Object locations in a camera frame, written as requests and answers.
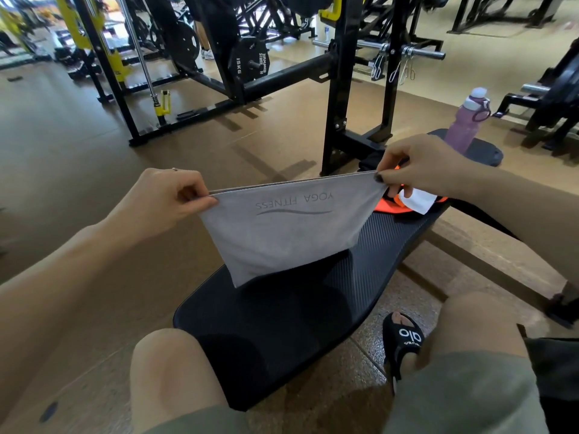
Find rack of black weight plates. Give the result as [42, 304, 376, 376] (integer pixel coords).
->
[493, 38, 579, 152]

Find white towel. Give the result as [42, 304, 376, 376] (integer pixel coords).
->
[397, 188, 438, 216]

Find black orange jacket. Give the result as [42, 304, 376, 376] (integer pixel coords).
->
[358, 151, 449, 215]

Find person's right forearm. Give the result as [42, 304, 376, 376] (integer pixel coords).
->
[470, 166, 579, 285]

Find dark grey backpack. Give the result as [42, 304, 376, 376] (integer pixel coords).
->
[517, 325, 579, 434]

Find yellow safety catch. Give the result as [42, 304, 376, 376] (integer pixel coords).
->
[153, 90, 172, 118]

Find person's right hand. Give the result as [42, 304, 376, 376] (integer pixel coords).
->
[374, 134, 481, 200]

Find grey yoga fitness towel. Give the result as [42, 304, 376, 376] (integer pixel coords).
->
[198, 171, 389, 289]

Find yellow black gym machine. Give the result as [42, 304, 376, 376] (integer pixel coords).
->
[52, 0, 132, 84]

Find black exercise machine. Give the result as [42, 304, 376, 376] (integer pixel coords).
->
[448, 0, 566, 34]

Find person's left hand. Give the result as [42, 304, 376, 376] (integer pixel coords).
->
[101, 168, 219, 250]

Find black right slipper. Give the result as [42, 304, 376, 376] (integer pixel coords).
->
[382, 311, 426, 394]

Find pink water bottle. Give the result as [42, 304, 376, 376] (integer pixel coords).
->
[444, 87, 492, 155]

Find person's left leg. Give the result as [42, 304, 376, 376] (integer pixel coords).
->
[130, 329, 227, 434]

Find black weight plate white print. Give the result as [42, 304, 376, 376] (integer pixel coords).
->
[228, 36, 271, 82]

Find black power rack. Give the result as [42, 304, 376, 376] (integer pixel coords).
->
[70, 0, 338, 148]

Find black steel bench frame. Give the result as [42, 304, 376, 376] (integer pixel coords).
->
[320, 0, 579, 329]

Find person's left forearm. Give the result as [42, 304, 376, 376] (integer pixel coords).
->
[0, 223, 136, 421]

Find black ribbed bench pad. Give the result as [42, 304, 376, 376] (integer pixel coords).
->
[172, 128, 504, 412]

